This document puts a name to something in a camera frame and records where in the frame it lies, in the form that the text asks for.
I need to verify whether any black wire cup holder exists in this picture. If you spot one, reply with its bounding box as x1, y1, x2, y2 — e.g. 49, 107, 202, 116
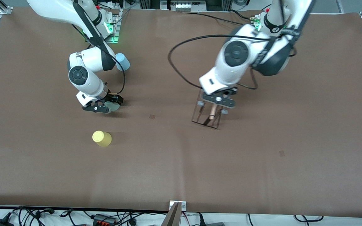
191, 89, 228, 129

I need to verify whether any short black table cable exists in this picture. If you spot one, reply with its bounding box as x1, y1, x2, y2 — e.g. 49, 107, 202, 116
230, 9, 257, 21

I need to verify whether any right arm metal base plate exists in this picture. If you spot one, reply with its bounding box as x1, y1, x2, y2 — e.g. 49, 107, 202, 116
102, 9, 123, 44

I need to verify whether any brown paper table cover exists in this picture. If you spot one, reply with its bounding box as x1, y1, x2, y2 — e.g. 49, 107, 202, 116
0, 7, 362, 219

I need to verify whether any metal corner bracket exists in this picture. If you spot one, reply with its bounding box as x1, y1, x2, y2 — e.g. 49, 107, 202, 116
169, 201, 187, 211

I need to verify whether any yellow plastic cup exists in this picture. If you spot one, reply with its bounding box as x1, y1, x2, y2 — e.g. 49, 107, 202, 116
92, 130, 112, 147

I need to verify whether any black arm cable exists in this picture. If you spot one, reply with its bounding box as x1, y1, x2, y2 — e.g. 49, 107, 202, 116
167, 34, 272, 91
72, 0, 126, 96

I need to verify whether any wooden camera post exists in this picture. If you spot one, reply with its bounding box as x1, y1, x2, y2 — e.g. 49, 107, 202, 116
162, 202, 183, 226

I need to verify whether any light blue plastic cup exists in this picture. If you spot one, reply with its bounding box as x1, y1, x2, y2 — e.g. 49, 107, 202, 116
115, 53, 130, 71

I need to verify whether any grey power strip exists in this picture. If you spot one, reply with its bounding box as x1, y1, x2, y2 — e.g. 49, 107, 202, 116
168, 0, 207, 13

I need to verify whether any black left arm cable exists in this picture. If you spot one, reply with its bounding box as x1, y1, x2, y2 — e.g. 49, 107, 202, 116
167, 34, 272, 91

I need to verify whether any orange black connector block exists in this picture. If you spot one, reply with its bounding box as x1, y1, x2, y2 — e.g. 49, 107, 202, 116
92, 213, 118, 225

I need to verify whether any white power strip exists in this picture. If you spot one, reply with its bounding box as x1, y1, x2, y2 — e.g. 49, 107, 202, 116
105, 0, 129, 9

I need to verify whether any long black table cable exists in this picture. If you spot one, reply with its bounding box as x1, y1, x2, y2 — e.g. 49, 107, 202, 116
180, 11, 254, 27

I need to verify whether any looped black cable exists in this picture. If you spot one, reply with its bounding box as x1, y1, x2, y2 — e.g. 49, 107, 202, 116
293, 214, 325, 223

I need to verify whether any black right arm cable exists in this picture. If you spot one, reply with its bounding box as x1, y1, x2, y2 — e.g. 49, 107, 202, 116
72, 0, 126, 96

